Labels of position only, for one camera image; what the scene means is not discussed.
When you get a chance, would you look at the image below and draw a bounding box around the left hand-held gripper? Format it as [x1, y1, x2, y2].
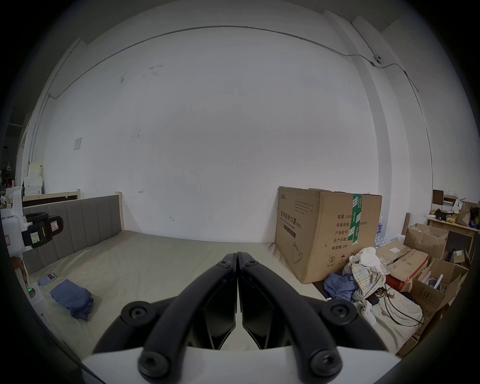
[1, 187, 64, 327]

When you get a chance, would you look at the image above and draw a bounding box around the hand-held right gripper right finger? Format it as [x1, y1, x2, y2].
[238, 252, 387, 378]

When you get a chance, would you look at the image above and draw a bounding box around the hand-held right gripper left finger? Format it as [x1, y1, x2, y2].
[94, 252, 238, 378]

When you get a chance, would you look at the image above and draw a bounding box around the person's left hand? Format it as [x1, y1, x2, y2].
[10, 258, 30, 297]

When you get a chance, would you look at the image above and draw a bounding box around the grey padded headboard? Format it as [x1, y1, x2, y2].
[22, 195, 124, 274]

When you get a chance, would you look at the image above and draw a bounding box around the stack of white boxes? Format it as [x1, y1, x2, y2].
[22, 161, 44, 196]

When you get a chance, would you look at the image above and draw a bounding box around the bed with beige sheet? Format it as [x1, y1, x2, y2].
[28, 229, 398, 362]

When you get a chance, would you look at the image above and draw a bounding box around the crumpled blue cloth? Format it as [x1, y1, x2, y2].
[323, 273, 359, 303]

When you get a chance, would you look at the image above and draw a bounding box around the large brown carton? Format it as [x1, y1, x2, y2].
[274, 186, 383, 284]

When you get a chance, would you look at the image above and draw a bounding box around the dark blue garment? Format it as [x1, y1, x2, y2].
[49, 279, 94, 322]

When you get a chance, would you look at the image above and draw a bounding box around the white hand controller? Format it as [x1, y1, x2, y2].
[359, 302, 377, 325]

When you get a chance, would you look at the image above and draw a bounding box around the plaid cloth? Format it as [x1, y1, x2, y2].
[343, 258, 391, 301]

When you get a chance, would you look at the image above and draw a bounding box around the white cloth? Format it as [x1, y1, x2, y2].
[355, 247, 382, 268]

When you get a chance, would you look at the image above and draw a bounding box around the red box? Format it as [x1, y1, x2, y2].
[385, 275, 414, 292]

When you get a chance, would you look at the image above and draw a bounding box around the pack of water bottles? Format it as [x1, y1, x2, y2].
[374, 217, 404, 249]

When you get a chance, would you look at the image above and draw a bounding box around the flat brown carton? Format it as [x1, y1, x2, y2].
[375, 241, 430, 279]

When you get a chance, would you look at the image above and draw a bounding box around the open brown carton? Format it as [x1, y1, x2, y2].
[412, 258, 469, 320]

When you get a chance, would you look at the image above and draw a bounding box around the small brown carton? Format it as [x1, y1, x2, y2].
[403, 223, 449, 260]

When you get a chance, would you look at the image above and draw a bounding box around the wooden table with clutter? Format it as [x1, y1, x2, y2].
[427, 189, 480, 265]

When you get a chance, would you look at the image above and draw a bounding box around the wooden bed frame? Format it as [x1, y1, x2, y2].
[22, 189, 82, 208]

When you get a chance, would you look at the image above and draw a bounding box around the black cable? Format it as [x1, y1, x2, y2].
[375, 285, 424, 328]

